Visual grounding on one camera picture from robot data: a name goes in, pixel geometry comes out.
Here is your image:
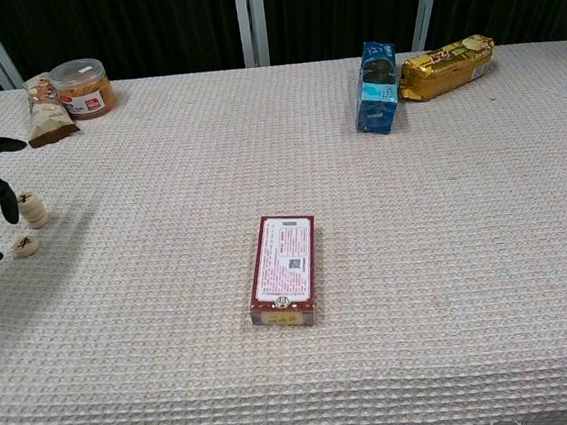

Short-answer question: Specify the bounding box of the brown nut snack bag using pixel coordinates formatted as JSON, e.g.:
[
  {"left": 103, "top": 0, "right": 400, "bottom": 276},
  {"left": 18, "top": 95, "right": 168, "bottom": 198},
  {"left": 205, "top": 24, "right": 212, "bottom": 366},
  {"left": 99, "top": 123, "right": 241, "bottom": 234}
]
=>
[{"left": 20, "top": 69, "right": 82, "bottom": 150}]

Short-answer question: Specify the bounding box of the clear plastic snack jar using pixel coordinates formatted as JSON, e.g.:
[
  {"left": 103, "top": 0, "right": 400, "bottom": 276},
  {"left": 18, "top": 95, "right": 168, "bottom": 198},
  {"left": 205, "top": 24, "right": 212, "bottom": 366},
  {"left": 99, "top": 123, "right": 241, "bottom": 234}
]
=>
[{"left": 47, "top": 55, "right": 119, "bottom": 124}]

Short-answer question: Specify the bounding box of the black curtain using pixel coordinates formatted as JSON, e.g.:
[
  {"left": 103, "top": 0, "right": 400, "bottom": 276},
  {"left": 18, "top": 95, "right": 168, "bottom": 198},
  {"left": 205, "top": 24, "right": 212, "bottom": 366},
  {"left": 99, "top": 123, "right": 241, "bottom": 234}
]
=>
[{"left": 0, "top": 0, "right": 567, "bottom": 99}]

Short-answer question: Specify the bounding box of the red rectangular card box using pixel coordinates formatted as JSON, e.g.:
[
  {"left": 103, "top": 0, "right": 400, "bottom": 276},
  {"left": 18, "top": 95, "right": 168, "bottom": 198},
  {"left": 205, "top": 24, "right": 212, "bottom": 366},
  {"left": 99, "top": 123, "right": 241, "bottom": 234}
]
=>
[{"left": 240, "top": 211, "right": 326, "bottom": 333}]

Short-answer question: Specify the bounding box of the beige waffle tablecloth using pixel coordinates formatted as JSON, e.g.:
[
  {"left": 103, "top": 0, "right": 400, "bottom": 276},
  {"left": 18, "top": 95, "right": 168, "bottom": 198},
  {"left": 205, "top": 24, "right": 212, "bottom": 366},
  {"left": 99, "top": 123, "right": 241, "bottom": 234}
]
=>
[{"left": 0, "top": 35, "right": 567, "bottom": 425}]

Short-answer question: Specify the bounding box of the blue cookie package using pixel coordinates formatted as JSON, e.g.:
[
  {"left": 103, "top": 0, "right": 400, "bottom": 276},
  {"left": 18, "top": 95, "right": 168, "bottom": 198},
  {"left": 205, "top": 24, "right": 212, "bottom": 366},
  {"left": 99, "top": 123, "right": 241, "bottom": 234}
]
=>
[{"left": 347, "top": 38, "right": 403, "bottom": 138}]

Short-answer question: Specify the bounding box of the gold foil snack package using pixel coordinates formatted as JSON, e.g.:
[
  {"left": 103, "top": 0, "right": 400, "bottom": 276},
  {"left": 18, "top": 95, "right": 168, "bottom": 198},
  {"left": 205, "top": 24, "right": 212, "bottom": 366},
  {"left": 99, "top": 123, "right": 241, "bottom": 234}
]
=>
[{"left": 393, "top": 33, "right": 500, "bottom": 105}]

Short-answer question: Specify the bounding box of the upright grey metal post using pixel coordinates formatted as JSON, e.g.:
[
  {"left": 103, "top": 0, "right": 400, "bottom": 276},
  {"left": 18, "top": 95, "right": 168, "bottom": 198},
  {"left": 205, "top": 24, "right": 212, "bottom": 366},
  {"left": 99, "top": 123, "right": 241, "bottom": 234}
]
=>
[{"left": 233, "top": 0, "right": 271, "bottom": 70}]

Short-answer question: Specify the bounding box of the grey slotted metal post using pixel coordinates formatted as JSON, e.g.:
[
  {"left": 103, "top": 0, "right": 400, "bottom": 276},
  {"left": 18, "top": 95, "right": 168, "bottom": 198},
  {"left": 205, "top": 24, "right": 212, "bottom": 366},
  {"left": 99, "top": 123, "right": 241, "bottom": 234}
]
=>
[{"left": 407, "top": 0, "right": 452, "bottom": 53}]

